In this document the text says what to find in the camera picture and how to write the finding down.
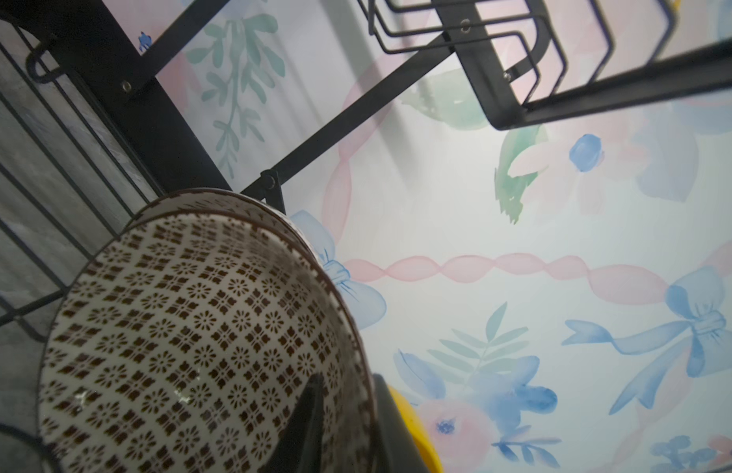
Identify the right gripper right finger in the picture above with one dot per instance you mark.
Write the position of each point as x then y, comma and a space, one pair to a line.
396, 450

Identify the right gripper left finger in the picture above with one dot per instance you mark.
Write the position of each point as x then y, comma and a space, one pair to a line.
300, 448

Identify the yellow bowl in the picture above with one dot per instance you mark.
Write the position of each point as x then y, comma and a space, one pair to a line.
419, 435

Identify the orange dotted patterned bowl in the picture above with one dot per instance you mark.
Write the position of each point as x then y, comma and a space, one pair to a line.
186, 343

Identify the black wire dish rack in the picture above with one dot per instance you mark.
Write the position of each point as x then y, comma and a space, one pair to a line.
593, 218

